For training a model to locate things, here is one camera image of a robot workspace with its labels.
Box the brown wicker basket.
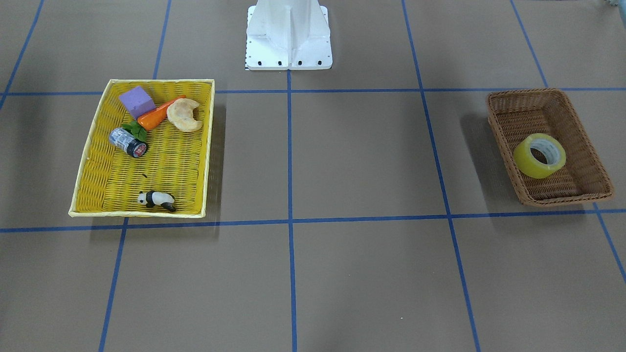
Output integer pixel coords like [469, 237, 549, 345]
[487, 88, 614, 208]

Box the yellow tape roll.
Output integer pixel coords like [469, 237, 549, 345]
[514, 133, 566, 179]

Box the small black labelled can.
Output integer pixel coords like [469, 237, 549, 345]
[108, 128, 148, 158]

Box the toy panda figure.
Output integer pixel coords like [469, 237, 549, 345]
[136, 190, 177, 213]

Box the orange toy carrot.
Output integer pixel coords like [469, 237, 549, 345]
[136, 94, 186, 131]

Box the yellow woven basket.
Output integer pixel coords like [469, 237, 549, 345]
[68, 79, 216, 218]

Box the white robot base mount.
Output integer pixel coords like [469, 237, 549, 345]
[245, 0, 333, 71]

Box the purple foam block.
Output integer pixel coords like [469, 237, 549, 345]
[118, 86, 157, 120]

